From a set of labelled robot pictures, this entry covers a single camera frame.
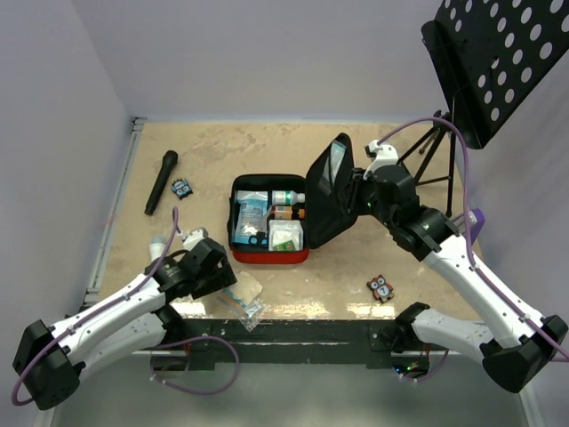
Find white gauze pad packet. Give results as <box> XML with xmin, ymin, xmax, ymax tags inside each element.
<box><xmin>268</xmin><ymin>220</ymin><xmax>304</xmax><ymax>252</ymax></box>

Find white medicine bottle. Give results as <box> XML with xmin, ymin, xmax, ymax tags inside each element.
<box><xmin>271</xmin><ymin>190</ymin><xmax>306</xmax><ymax>206</ymax></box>

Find aluminium left rail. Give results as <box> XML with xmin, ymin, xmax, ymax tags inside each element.
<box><xmin>79</xmin><ymin>117</ymin><xmax>148</xmax><ymax>311</ymax></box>

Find red medicine kit case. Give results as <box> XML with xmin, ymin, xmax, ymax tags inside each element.
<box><xmin>227</xmin><ymin>133</ymin><xmax>357</xmax><ymax>265</ymax></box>

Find black handled scissors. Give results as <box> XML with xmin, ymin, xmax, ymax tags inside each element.
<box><xmin>248</xmin><ymin>210</ymin><xmax>271</xmax><ymax>249</ymax></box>

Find amber bottle orange cap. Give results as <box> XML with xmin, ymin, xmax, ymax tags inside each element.
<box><xmin>272</xmin><ymin>205</ymin><xmax>306</xmax><ymax>221</ymax></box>

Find purple box device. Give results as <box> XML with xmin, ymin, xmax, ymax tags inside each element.
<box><xmin>453</xmin><ymin>208</ymin><xmax>485</xmax><ymax>243</ymax></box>

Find aluminium front rail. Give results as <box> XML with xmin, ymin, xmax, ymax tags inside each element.
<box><xmin>56</xmin><ymin>318</ymin><xmax>528</xmax><ymax>357</ymax></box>

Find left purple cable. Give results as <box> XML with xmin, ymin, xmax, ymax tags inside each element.
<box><xmin>11</xmin><ymin>206</ymin><xmax>241</xmax><ymax>407</ymax></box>

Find blue owl toy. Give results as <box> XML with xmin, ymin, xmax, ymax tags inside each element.
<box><xmin>171</xmin><ymin>178</ymin><xmax>193</xmax><ymax>200</ymax></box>

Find bandage plasters bag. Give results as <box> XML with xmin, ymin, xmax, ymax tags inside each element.
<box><xmin>328</xmin><ymin>141</ymin><xmax>346</xmax><ymax>183</ymax></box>

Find black microphone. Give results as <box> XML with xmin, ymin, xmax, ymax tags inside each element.
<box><xmin>144</xmin><ymin>150</ymin><xmax>178</xmax><ymax>216</ymax></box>

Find bag with beige gloves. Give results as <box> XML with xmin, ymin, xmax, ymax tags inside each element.
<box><xmin>218</xmin><ymin>271</ymin><xmax>263</xmax><ymax>310</ymax></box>

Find zip bag with wipes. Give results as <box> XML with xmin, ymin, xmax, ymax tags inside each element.
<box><xmin>239</xmin><ymin>299</ymin><xmax>268</xmax><ymax>332</ymax></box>

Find aluminium rail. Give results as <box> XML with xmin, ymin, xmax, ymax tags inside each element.
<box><xmin>56</xmin><ymin>318</ymin><xmax>528</xmax><ymax>357</ymax></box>
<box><xmin>79</xmin><ymin>117</ymin><xmax>148</xmax><ymax>311</ymax></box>

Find white microphone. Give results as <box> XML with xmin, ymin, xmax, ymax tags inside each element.
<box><xmin>148</xmin><ymin>236</ymin><xmax>168</xmax><ymax>262</ymax></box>

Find brown owl toy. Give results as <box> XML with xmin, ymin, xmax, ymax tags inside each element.
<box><xmin>366</xmin><ymin>275</ymin><xmax>394</xmax><ymax>303</ymax></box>

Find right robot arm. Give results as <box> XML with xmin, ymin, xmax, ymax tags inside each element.
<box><xmin>352</xmin><ymin>140</ymin><xmax>568</xmax><ymax>393</ymax></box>

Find blue mask package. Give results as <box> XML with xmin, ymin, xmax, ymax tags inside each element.
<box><xmin>232</xmin><ymin>190</ymin><xmax>268</xmax><ymax>245</ymax></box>

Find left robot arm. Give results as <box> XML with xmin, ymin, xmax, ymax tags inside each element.
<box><xmin>12</xmin><ymin>228</ymin><xmax>236</xmax><ymax>410</ymax></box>

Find green wind oil box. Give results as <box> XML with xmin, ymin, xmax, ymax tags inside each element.
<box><xmin>272</xmin><ymin>240</ymin><xmax>296</xmax><ymax>252</ymax></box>

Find black music stand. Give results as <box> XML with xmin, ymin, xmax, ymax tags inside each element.
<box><xmin>397</xmin><ymin>0</ymin><xmax>569</xmax><ymax>219</ymax></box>

